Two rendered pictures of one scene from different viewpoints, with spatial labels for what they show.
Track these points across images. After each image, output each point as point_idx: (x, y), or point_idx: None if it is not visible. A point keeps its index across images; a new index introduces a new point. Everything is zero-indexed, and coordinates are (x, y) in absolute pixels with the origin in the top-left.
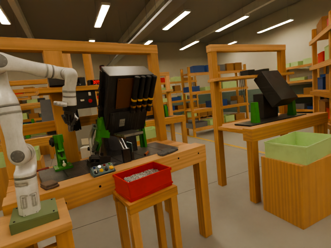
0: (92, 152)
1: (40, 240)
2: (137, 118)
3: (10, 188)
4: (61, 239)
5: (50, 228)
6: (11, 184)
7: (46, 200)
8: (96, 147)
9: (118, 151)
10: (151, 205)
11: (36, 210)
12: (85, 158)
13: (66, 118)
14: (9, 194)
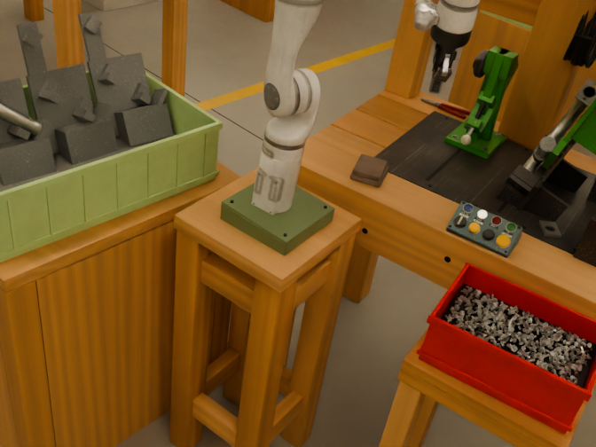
0: (534, 160)
1: (234, 263)
2: None
3: (348, 117)
4: (260, 291)
5: (253, 260)
6: (364, 107)
7: (317, 201)
8: (543, 156)
9: None
10: (459, 414)
11: (271, 209)
12: (568, 152)
13: (435, 53)
14: (326, 131)
